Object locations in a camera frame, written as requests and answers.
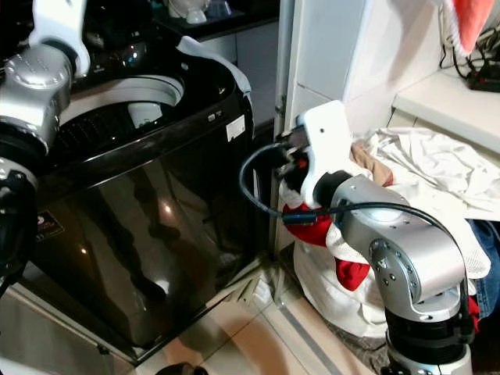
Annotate red garment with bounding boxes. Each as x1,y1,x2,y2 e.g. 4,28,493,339
283,202,372,291

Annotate black top-load washing machine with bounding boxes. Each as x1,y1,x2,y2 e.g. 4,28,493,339
20,35,255,352

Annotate beige cloth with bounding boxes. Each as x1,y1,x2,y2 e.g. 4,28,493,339
350,142,395,187

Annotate white mesh cloth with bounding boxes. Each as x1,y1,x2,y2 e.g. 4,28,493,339
327,223,370,263

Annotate dark-topped white cabinet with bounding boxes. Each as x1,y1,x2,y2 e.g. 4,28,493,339
156,0,282,118

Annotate white cloth on washer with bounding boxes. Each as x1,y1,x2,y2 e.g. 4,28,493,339
177,36,252,95

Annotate white laundry bag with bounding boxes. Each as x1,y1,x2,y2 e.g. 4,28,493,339
293,238,391,338

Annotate white tall cabinet panel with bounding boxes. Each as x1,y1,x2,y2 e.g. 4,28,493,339
270,0,450,251

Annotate white crumpled shirt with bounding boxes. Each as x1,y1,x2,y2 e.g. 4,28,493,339
359,127,500,224

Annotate white counter shelf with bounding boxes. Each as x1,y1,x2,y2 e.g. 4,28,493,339
392,69,500,153

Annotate white jar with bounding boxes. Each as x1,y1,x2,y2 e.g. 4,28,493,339
170,0,231,24

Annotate grey floor mat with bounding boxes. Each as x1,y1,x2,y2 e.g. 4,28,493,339
328,320,391,375

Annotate blue jeans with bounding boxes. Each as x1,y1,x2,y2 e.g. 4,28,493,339
469,219,500,317

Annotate black robot foot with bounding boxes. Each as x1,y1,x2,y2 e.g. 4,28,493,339
156,361,209,375

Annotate red hanging cloth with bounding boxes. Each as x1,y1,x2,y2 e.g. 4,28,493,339
441,0,500,54

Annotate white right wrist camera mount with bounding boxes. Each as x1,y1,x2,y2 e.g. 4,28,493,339
297,100,355,209

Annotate white washer tub ring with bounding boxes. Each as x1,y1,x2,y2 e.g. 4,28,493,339
59,76,184,130

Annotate black power cables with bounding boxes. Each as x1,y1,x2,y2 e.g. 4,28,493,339
441,43,500,93

